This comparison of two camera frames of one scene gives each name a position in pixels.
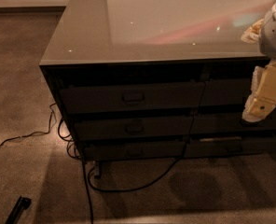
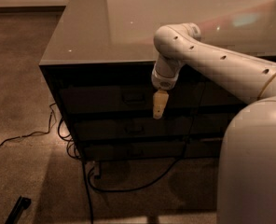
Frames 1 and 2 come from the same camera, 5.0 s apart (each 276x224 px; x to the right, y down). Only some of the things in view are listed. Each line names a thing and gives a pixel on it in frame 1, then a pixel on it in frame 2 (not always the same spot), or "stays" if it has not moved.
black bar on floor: [20, 206] stays
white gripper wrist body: [274, 36] to [163, 82]
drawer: [133, 128] stays
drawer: [133, 149] stays
